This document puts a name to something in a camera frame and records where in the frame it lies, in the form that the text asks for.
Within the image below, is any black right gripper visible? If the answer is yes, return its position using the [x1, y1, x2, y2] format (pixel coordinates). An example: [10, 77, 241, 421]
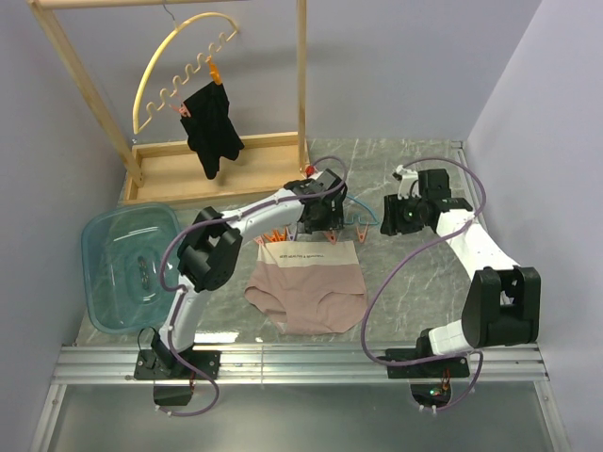
[380, 193, 426, 236]

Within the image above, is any pink and cream underwear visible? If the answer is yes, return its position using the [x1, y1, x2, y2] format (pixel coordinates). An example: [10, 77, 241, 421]
[244, 241, 367, 335]

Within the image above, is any blue wavy hanger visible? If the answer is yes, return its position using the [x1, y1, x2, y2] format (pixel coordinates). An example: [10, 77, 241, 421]
[344, 194, 381, 226]

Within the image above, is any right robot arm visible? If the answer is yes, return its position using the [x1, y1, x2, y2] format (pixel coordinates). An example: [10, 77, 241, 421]
[381, 166, 541, 377]

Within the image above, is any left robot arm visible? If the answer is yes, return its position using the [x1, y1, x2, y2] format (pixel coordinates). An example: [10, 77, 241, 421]
[152, 169, 347, 379]

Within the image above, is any black underwear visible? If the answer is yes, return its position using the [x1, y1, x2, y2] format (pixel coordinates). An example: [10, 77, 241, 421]
[180, 82, 244, 180]

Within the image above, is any pink clip on yellow hanger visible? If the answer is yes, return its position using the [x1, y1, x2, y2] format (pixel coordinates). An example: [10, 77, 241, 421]
[171, 103, 192, 118]

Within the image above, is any orange clip on yellow hanger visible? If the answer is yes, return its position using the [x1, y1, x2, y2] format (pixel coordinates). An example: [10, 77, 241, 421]
[206, 57, 222, 86]

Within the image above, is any yellow wavy hanger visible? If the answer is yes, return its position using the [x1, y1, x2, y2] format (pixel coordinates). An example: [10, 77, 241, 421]
[131, 11, 239, 135]

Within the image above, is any wooden hanging rack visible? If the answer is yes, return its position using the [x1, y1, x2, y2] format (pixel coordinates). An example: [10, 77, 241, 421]
[28, 1, 310, 206]

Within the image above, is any clear blue plastic basin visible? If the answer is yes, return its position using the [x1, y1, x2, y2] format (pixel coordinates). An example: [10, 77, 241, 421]
[81, 202, 181, 334]

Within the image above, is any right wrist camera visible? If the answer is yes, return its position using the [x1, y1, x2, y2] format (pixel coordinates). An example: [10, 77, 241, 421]
[393, 165, 418, 200]

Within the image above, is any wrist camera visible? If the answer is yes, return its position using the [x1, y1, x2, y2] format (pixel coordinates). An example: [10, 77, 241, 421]
[393, 165, 418, 200]
[303, 165, 323, 181]

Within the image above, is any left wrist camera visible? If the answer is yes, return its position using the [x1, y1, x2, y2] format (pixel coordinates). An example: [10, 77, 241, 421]
[303, 165, 323, 181]

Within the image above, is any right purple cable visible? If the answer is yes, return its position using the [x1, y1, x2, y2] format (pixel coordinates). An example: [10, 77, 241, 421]
[360, 157, 487, 414]

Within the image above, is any purple cable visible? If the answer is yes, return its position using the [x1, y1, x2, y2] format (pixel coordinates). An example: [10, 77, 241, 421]
[157, 154, 350, 419]
[360, 157, 487, 414]

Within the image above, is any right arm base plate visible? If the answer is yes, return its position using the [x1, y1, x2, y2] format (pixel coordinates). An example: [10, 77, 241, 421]
[382, 348, 470, 379]

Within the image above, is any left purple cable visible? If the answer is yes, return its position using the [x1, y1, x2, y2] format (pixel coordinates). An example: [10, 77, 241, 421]
[157, 154, 350, 419]

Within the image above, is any aluminium rail frame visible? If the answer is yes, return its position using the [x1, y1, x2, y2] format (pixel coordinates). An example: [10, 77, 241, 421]
[27, 139, 574, 452]

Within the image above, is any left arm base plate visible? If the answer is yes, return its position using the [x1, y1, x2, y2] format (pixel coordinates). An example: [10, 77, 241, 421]
[134, 349, 221, 380]

